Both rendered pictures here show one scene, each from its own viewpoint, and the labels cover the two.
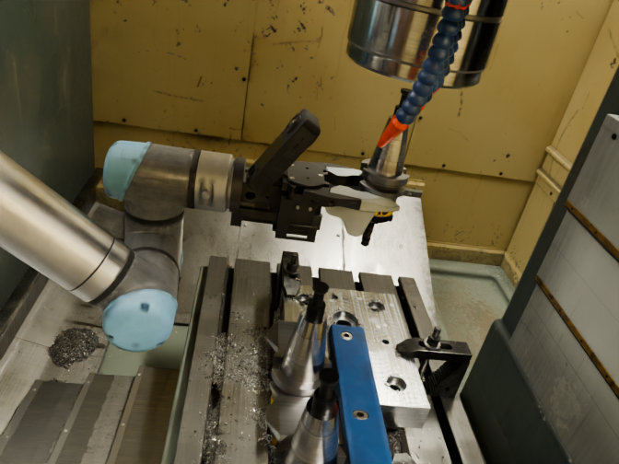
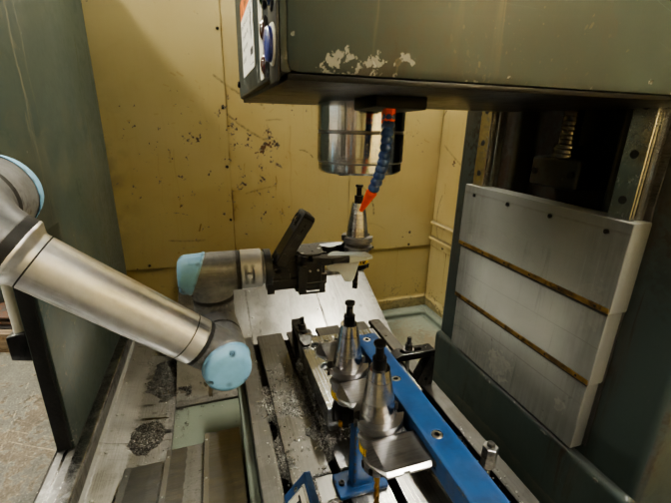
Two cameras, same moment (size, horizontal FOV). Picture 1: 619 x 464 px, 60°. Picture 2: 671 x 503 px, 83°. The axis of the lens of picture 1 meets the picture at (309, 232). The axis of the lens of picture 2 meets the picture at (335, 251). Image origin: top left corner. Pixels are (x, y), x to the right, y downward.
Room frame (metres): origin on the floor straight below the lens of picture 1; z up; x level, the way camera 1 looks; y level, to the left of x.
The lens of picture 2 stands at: (-0.08, 0.08, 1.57)
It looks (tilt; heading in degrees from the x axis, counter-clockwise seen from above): 19 degrees down; 351
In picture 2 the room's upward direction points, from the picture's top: 1 degrees clockwise
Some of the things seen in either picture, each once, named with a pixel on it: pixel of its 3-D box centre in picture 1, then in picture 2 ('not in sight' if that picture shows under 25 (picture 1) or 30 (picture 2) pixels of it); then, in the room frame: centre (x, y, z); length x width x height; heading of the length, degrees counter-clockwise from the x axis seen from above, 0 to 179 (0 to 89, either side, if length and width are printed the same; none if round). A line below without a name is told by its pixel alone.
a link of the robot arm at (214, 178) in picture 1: (216, 182); (253, 268); (0.61, 0.13, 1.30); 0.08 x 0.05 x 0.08; 8
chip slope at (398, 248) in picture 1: (291, 262); (292, 333); (1.29, 0.03, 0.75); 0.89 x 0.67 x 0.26; 99
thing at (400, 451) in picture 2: not in sight; (395, 454); (0.24, -0.05, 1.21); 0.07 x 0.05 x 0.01; 99
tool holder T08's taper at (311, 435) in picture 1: (316, 435); (378, 389); (0.29, -0.04, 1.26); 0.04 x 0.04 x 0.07
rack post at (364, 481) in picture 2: not in sight; (362, 421); (0.47, -0.07, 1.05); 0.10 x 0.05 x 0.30; 99
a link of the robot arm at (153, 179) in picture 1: (154, 176); (210, 273); (0.60, 0.21, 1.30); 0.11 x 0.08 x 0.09; 98
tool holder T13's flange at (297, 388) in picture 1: (300, 375); (347, 369); (0.40, -0.02, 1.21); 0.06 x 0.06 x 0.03
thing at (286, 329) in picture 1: (297, 338); (336, 349); (0.46, -0.01, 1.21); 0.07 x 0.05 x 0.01; 99
